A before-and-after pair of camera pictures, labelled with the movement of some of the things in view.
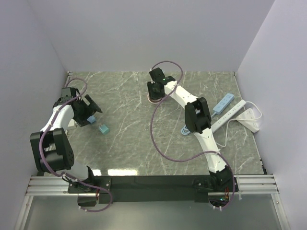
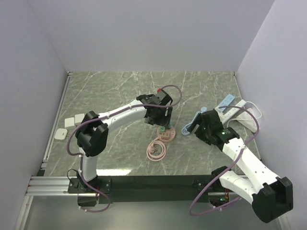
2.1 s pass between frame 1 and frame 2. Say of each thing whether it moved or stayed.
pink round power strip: moved
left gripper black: moved
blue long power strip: stayed
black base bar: stayed
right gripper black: moved
